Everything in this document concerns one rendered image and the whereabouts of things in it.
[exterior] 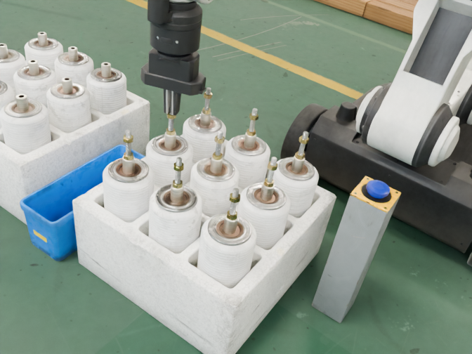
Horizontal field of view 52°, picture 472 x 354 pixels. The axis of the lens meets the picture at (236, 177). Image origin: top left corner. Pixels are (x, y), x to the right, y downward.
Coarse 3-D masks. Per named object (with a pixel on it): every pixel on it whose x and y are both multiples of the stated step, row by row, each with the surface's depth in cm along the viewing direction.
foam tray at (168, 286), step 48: (96, 192) 97; (240, 192) 102; (96, 240) 96; (144, 240) 88; (288, 240) 93; (144, 288) 93; (192, 288) 84; (240, 288) 82; (288, 288) 106; (192, 336) 91; (240, 336) 90
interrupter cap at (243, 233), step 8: (216, 216) 85; (224, 216) 85; (240, 216) 85; (208, 224) 83; (216, 224) 83; (240, 224) 84; (248, 224) 84; (216, 232) 82; (224, 232) 82; (240, 232) 83; (248, 232) 83; (216, 240) 80; (224, 240) 81; (232, 240) 81; (240, 240) 81
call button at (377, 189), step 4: (372, 180) 86; (376, 180) 86; (368, 184) 85; (372, 184) 85; (376, 184) 85; (380, 184) 85; (384, 184) 86; (368, 188) 85; (372, 188) 84; (376, 188) 84; (380, 188) 84; (384, 188) 85; (388, 188) 85; (368, 192) 85; (372, 192) 84; (376, 192) 84; (380, 192) 84; (384, 192) 84; (388, 192) 84; (372, 196) 85; (376, 196) 84; (380, 196) 84; (384, 196) 84
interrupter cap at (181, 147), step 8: (160, 136) 102; (176, 136) 103; (152, 144) 99; (160, 144) 100; (176, 144) 101; (184, 144) 101; (160, 152) 97; (168, 152) 98; (176, 152) 98; (184, 152) 99
